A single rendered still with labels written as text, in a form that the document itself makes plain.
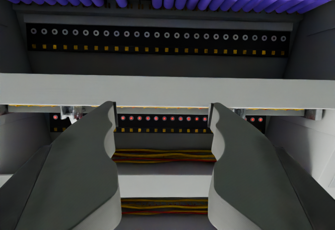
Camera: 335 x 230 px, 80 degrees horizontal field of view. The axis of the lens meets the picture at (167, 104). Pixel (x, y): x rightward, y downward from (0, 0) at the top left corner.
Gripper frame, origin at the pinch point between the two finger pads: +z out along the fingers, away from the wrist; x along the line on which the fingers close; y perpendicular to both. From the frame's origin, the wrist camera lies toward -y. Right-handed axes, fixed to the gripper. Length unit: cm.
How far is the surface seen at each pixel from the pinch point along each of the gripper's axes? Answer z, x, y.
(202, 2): 26.5, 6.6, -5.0
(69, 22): 32.5, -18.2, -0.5
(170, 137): 35.0, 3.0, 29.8
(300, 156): 21.0, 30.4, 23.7
